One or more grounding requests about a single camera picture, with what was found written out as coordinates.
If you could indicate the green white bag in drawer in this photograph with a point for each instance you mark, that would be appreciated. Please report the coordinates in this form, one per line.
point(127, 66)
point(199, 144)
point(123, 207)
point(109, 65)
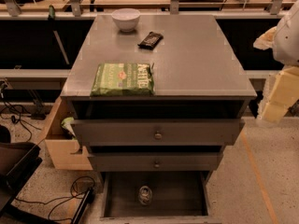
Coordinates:
point(67, 128)

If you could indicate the black snack bar wrapper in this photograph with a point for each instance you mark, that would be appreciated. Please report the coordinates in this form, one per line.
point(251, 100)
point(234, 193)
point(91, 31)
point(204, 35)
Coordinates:
point(150, 41)

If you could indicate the green Kettle chips bag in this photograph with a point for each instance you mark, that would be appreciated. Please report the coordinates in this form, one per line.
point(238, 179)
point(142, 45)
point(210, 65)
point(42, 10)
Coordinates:
point(123, 79)

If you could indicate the grey middle drawer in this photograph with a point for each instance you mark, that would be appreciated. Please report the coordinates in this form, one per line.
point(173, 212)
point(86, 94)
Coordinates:
point(131, 162)

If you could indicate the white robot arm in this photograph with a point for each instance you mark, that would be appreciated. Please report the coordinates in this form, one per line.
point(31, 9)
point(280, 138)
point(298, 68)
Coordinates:
point(286, 42)

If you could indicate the grey top drawer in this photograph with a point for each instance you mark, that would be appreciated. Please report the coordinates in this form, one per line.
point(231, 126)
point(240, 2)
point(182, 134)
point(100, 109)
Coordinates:
point(157, 132)

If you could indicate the white ceramic bowl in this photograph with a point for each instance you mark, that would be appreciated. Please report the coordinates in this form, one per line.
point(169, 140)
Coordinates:
point(126, 19)

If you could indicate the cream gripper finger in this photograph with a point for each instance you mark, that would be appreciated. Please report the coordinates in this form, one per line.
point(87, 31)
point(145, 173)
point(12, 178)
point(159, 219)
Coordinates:
point(281, 91)
point(265, 41)

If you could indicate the grey drawer cabinet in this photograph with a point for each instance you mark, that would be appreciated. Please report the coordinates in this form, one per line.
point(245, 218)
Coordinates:
point(196, 76)

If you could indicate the black bar on floor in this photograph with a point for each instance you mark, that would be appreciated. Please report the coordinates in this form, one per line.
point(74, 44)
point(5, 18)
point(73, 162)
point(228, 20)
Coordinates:
point(88, 198)

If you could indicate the light wooden side drawer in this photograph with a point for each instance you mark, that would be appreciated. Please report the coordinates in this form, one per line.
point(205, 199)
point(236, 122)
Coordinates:
point(65, 153)

